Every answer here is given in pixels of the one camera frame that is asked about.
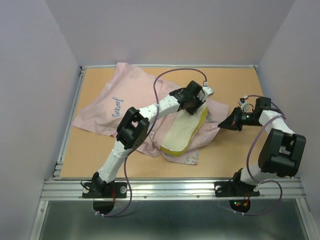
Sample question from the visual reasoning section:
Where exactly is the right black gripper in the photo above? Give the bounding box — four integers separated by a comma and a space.
217, 105, 262, 131

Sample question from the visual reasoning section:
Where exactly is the cream yellow pillow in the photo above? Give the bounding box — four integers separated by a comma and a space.
160, 104, 208, 157

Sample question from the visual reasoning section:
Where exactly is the pink cartoon pillowcase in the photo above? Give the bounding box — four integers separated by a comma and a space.
72, 63, 229, 165

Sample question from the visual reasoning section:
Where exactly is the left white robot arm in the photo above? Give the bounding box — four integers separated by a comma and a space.
91, 80, 214, 197

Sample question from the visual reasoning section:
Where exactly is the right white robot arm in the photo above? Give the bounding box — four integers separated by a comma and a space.
218, 95, 306, 195

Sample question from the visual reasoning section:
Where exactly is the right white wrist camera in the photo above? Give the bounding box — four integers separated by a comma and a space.
238, 95, 254, 113

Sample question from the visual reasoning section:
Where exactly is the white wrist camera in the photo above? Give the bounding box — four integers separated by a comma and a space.
238, 95, 254, 113
201, 85, 215, 101

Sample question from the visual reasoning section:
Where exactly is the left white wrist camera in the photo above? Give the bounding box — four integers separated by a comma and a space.
201, 85, 215, 101

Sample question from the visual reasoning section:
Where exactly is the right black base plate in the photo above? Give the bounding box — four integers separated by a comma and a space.
214, 181, 260, 198

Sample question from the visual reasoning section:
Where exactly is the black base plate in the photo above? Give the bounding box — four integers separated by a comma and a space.
80, 181, 128, 199
214, 181, 260, 198

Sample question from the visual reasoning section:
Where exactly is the aluminium front rail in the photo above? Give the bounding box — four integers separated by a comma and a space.
40, 178, 306, 201

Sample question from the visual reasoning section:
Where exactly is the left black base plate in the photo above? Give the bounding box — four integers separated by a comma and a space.
80, 181, 128, 199

